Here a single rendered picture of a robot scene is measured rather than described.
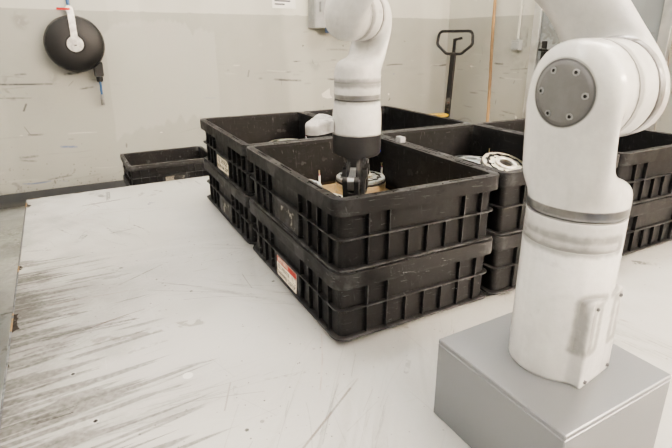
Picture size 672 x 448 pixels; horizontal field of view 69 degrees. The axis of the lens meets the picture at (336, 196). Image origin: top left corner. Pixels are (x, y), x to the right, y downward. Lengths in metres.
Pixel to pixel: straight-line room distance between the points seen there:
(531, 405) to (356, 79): 0.46
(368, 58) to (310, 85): 3.73
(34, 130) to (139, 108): 0.71
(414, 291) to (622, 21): 0.46
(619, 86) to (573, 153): 0.06
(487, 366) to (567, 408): 0.08
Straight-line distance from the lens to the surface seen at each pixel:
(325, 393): 0.68
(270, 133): 1.43
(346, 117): 0.73
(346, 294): 0.72
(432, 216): 0.76
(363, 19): 0.71
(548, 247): 0.51
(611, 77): 0.46
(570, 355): 0.56
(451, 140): 1.25
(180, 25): 4.09
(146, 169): 2.38
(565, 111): 0.48
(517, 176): 0.84
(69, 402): 0.75
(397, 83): 4.96
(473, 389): 0.59
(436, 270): 0.80
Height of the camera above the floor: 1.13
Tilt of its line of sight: 18 degrees down
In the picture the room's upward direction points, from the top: straight up
